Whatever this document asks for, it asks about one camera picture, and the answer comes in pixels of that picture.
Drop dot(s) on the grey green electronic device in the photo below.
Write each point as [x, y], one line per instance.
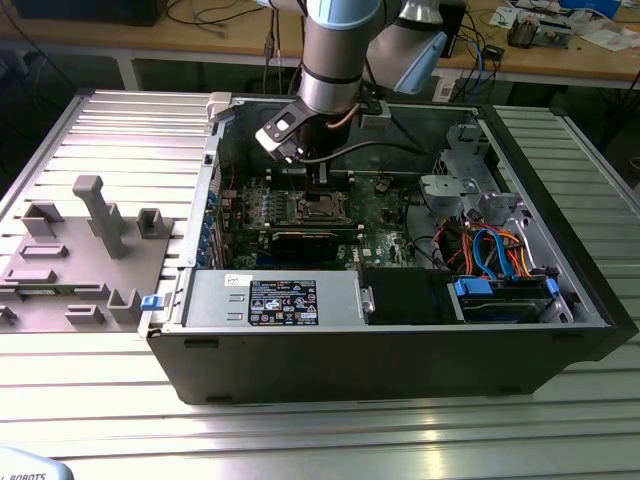
[555, 35]

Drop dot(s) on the pale blue teach pendant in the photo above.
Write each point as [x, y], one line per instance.
[30, 465]

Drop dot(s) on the black PC case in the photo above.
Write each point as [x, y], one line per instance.
[350, 365]

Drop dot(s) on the green motherboard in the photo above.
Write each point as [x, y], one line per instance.
[380, 235]

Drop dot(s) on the printed paper sheet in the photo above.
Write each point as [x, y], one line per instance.
[502, 17]

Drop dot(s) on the blue case latch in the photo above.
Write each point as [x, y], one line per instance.
[151, 303]

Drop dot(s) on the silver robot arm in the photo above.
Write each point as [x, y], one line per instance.
[335, 60]

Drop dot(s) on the small black adapter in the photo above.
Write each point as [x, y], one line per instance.
[495, 52]

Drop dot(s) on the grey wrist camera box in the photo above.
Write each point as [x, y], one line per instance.
[377, 120]

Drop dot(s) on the blue card retention clip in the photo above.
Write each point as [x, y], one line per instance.
[212, 200]
[201, 259]
[204, 240]
[208, 221]

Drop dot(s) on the blue disk carrier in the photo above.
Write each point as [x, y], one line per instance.
[472, 289]

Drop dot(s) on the wooden workbench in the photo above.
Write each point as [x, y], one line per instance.
[150, 37]

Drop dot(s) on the grey power supply unit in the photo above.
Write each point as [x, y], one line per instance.
[210, 300]

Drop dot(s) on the black box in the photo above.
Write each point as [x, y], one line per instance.
[456, 30]

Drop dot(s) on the black graphics card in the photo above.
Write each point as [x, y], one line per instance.
[305, 247]

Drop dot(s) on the black monitor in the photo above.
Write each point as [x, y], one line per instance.
[90, 12]

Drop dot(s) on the grey metal drive cage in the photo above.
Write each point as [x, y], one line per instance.
[440, 187]

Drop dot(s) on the white label card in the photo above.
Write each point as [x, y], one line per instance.
[443, 91]

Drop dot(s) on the RAM slot white clips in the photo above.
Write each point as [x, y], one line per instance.
[340, 182]
[340, 172]

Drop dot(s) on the blue box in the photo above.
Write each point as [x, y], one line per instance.
[590, 6]

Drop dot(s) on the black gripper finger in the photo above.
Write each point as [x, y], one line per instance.
[319, 180]

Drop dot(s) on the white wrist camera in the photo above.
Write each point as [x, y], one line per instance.
[282, 125]

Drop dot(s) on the white papers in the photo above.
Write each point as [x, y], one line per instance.
[607, 39]

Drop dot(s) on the CPU socket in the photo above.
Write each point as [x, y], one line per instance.
[295, 210]

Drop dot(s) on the heat sink with fan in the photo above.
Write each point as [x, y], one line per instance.
[522, 32]

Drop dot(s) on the grey parts rack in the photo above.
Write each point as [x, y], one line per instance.
[75, 260]

